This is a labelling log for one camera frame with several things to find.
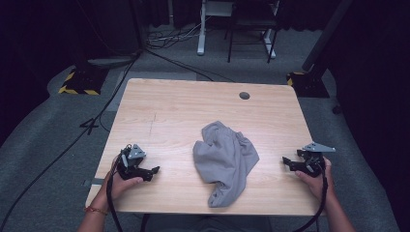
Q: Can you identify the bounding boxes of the grey tape strip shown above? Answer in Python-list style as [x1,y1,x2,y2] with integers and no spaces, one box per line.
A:
[81,177,106,189]

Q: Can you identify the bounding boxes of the grey slanted stand pole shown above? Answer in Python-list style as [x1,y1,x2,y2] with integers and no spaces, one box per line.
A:
[301,0,354,73]

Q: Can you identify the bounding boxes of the black chair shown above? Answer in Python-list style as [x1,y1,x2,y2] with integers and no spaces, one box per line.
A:
[224,0,282,64]

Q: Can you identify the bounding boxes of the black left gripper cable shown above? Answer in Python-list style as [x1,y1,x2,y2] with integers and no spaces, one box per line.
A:
[105,154,126,232]

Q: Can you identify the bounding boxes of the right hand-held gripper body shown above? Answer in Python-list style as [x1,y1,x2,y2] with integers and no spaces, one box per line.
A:
[296,141,337,179]

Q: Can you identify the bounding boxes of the grey pants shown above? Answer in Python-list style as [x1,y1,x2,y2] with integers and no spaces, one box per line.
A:
[191,120,261,209]

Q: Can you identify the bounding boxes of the red bracelet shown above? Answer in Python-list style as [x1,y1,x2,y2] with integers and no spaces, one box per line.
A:
[83,206,109,217]

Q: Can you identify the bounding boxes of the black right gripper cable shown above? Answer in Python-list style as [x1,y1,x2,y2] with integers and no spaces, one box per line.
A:
[291,162,329,232]

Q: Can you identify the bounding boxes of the person's left hand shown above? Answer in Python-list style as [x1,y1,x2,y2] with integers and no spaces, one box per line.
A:
[102,154,145,205]

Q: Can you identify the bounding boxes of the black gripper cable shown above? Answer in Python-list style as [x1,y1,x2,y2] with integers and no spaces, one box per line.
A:
[105,154,126,232]
[291,162,329,232]

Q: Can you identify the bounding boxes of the person's right hand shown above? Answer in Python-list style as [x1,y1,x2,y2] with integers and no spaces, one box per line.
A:
[294,157,335,202]

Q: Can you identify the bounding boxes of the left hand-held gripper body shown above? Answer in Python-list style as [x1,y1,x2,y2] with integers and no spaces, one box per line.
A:
[116,143,148,181]

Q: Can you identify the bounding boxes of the black yellow-striped stand base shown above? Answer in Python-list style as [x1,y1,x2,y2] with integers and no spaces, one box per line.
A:
[58,62,109,97]
[286,71,331,99]

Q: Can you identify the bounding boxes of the bundle of floor cables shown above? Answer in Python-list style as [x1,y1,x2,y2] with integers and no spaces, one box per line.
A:
[144,15,208,51]

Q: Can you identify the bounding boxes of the white desk frame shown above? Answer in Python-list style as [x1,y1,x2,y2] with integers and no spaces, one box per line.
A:
[196,0,278,60]

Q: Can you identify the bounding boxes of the long black floor cable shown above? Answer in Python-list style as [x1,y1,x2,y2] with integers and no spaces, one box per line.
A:
[0,50,142,232]

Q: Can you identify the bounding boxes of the grey flat stand foot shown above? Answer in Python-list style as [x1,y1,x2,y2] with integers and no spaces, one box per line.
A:
[86,54,140,70]

